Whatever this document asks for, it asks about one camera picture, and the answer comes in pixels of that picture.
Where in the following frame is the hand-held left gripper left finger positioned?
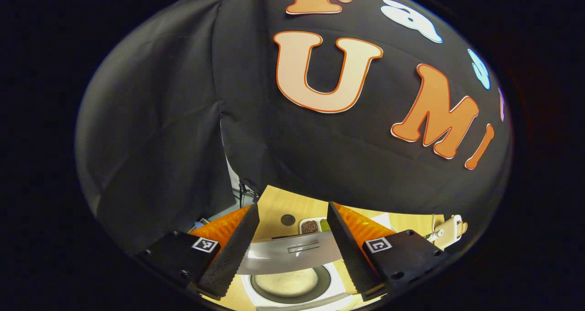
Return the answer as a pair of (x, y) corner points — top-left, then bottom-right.
(133, 204), (260, 301)

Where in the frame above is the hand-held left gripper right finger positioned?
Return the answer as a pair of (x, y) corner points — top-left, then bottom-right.
(326, 201), (451, 302)

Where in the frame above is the white divided rice dish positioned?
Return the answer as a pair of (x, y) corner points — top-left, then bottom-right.
(299, 217), (330, 235)

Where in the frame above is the white rice cooker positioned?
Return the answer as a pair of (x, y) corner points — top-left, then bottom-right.
(236, 231), (366, 311)

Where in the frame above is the black tripod stand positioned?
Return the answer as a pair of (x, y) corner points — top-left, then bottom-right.
(238, 179), (261, 209)

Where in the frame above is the white toaster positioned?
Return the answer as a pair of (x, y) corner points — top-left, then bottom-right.
(432, 214), (469, 250)

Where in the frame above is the black backdrop cloth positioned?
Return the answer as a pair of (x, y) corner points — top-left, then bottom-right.
(75, 0), (512, 252)

